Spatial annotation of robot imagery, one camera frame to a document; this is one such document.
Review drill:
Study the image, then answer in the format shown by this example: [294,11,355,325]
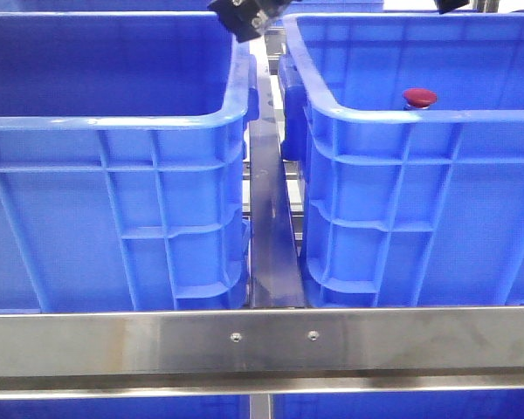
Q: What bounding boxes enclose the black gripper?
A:
[207,0,293,43]

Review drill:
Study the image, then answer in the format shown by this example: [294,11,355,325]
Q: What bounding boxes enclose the blue crate back left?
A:
[0,0,210,12]

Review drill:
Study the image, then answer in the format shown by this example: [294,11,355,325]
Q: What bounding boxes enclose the red mushroom push button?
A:
[403,87,438,110]

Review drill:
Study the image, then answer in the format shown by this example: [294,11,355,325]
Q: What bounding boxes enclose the blue crate lower left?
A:
[0,395,249,418]

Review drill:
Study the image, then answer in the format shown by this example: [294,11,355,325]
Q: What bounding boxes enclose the large blue crate left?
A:
[0,11,259,314]

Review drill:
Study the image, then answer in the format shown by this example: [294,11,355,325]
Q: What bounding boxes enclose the stainless steel front rail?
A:
[0,306,524,399]

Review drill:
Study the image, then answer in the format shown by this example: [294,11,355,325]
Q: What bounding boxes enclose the large blue crate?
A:
[0,11,259,314]
[279,13,524,307]

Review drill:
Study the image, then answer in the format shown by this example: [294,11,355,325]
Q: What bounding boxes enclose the steel divider bar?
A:
[247,65,307,309]

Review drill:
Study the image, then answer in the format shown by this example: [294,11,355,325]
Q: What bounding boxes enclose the left rail screw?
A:
[230,333,242,343]

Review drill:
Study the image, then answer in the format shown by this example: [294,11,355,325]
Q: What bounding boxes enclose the blue crate lower right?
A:
[273,389,524,418]

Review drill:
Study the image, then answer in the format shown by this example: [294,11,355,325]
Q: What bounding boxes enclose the blue crate back centre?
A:
[284,0,384,15]

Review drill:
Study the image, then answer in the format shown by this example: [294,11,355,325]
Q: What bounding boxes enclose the steel vertical post lower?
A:
[249,394,273,419]

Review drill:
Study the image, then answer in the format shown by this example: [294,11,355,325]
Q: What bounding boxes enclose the rail screw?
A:
[230,333,242,343]
[307,330,320,341]

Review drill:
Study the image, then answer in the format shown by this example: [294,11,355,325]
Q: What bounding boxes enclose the large blue crate right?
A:
[279,13,524,307]

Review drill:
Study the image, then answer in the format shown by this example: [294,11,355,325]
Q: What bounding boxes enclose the right rail screw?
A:
[307,330,320,341]

